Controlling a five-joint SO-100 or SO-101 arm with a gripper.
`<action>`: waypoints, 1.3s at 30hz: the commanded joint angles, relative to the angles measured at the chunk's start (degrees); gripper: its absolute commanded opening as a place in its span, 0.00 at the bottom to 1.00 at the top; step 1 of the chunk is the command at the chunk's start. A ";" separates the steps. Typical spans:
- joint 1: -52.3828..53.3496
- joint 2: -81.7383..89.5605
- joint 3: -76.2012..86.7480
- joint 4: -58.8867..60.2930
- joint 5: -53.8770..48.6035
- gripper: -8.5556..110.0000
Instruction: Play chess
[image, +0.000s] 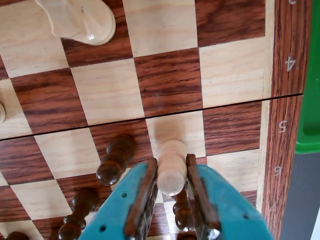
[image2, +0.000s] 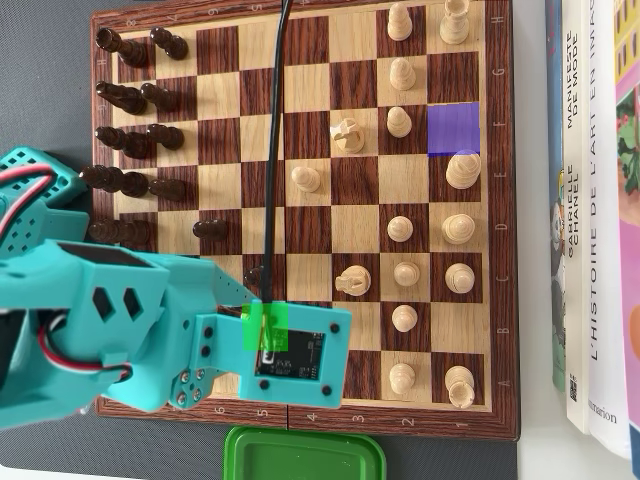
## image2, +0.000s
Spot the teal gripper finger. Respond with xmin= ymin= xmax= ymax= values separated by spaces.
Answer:
xmin=199 ymin=258 xmax=261 ymax=307
xmin=169 ymin=365 xmax=242 ymax=410

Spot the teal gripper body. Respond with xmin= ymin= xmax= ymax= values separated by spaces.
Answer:
xmin=42 ymin=239 xmax=221 ymax=412

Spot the wooden chess board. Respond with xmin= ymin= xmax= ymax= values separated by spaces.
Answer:
xmin=89 ymin=0 xmax=521 ymax=442

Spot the green plastic container lid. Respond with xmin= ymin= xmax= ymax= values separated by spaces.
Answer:
xmin=223 ymin=424 xmax=387 ymax=480

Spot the black wooden queen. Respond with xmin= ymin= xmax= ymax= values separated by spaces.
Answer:
xmin=87 ymin=218 xmax=152 ymax=247

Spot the white wooden knight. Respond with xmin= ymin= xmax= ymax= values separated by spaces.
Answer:
xmin=329 ymin=117 xmax=365 ymax=155
xmin=334 ymin=264 xmax=373 ymax=296

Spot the white wooden pawn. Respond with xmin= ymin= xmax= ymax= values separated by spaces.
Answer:
xmin=387 ymin=215 xmax=415 ymax=244
xmin=387 ymin=2 xmax=414 ymax=43
xmin=392 ymin=260 xmax=421 ymax=289
xmin=290 ymin=165 xmax=322 ymax=194
xmin=388 ymin=362 xmax=417 ymax=396
xmin=391 ymin=304 xmax=419 ymax=334
xmin=386 ymin=105 xmax=413 ymax=140
xmin=388 ymin=57 xmax=418 ymax=92

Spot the black wooden king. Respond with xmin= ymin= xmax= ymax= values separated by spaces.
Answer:
xmin=78 ymin=165 xmax=150 ymax=198

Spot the black wooden bishop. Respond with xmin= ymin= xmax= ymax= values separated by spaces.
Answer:
xmin=94 ymin=125 xmax=151 ymax=160

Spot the black wooden knight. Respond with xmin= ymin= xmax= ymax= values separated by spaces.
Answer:
xmin=94 ymin=81 xmax=150 ymax=116

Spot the white wooden bishop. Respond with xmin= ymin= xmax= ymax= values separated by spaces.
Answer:
xmin=444 ymin=262 xmax=476 ymax=295

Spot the white wooden queen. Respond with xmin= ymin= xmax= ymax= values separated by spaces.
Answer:
xmin=441 ymin=213 xmax=477 ymax=246

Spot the white wooden rook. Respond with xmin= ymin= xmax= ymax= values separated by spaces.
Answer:
xmin=444 ymin=365 xmax=476 ymax=410
xmin=438 ymin=0 xmax=471 ymax=46

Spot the black wooden rook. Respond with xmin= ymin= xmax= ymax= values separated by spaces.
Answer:
xmin=94 ymin=27 xmax=150 ymax=69

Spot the white wooden king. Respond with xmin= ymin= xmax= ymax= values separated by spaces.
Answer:
xmin=444 ymin=149 xmax=483 ymax=190

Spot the blue Dodo panda book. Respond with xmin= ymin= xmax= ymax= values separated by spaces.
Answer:
xmin=544 ymin=0 xmax=570 ymax=392

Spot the white Manifeste de Mode book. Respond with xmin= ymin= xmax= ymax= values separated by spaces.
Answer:
xmin=559 ymin=0 xmax=594 ymax=434

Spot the white Histoire de l'Art book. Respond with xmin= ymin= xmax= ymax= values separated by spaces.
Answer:
xmin=584 ymin=0 xmax=632 ymax=459

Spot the pink illustrated book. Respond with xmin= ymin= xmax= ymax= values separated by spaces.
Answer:
xmin=612 ymin=0 xmax=640 ymax=462

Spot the red white black servo wire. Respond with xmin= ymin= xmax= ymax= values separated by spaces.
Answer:
xmin=0 ymin=166 xmax=59 ymax=224
xmin=38 ymin=319 xmax=135 ymax=384

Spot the teal framed camera module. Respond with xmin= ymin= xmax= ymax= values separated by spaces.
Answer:
xmin=194 ymin=301 xmax=353 ymax=410

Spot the black camera cable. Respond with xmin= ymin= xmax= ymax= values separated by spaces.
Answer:
xmin=260 ymin=0 xmax=296 ymax=306

